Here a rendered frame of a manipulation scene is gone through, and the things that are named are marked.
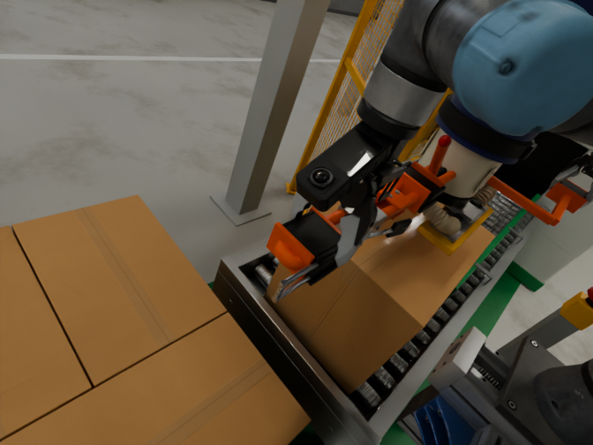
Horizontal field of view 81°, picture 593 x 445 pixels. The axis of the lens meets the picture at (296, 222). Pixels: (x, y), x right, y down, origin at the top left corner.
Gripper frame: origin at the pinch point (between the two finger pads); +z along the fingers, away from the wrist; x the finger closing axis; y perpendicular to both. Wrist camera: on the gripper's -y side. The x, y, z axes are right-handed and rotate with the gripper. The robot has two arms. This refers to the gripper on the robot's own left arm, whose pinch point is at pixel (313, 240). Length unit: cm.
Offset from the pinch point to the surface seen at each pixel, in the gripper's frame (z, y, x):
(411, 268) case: 24, 44, -9
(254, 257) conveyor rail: 59, 36, 33
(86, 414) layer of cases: 65, -26, 18
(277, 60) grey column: 21, 93, 100
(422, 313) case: 24.1, 33.3, -18.3
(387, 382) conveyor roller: 65, 45, -26
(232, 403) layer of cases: 65, 2, -1
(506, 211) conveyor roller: 66, 224, -18
